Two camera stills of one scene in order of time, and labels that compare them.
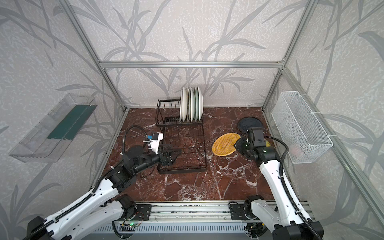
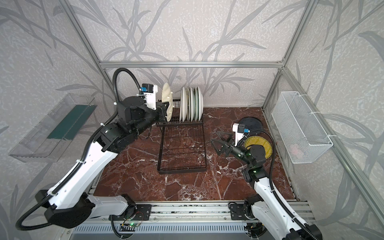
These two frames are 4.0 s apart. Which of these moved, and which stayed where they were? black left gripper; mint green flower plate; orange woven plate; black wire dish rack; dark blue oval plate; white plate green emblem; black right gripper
Moved: black right gripper; orange woven plate; black left gripper
Stayed: mint green flower plate; black wire dish rack; dark blue oval plate; white plate green emblem
